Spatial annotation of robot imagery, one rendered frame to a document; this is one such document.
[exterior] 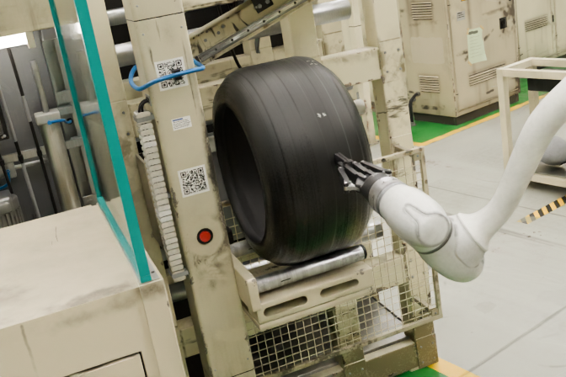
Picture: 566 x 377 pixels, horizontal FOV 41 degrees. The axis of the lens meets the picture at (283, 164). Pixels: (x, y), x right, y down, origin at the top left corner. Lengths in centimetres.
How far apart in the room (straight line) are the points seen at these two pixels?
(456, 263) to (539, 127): 34
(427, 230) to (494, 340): 195
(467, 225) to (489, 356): 173
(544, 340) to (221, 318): 170
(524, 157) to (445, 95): 513
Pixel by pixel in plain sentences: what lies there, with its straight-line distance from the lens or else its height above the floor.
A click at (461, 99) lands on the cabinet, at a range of 671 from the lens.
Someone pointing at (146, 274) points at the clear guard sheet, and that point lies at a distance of 131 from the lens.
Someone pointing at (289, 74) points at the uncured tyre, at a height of 145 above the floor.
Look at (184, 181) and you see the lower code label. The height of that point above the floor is 123.
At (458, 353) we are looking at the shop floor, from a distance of 336.
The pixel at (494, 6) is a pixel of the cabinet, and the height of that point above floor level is 93.
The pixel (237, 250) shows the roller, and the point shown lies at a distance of 231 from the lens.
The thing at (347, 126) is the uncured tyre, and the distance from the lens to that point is 192.
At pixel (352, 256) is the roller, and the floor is 91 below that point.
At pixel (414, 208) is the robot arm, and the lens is 155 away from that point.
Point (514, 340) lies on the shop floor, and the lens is 344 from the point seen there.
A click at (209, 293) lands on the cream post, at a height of 89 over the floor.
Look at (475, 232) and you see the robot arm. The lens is 166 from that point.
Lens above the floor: 179
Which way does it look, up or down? 17 degrees down
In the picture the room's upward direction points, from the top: 10 degrees counter-clockwise
